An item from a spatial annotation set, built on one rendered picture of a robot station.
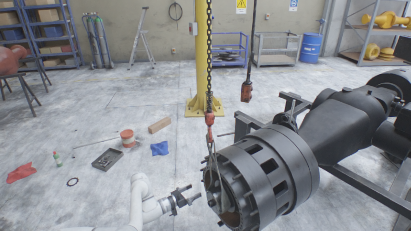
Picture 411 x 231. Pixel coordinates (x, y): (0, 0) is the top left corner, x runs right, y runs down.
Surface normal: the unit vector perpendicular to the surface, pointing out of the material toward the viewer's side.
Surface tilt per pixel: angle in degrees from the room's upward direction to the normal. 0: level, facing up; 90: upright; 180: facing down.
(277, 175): 41
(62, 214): 0
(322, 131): 27
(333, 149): 90
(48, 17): 90
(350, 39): 90
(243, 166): 13
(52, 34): 90
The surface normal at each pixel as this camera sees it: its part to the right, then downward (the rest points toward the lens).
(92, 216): -0.01, -0.89
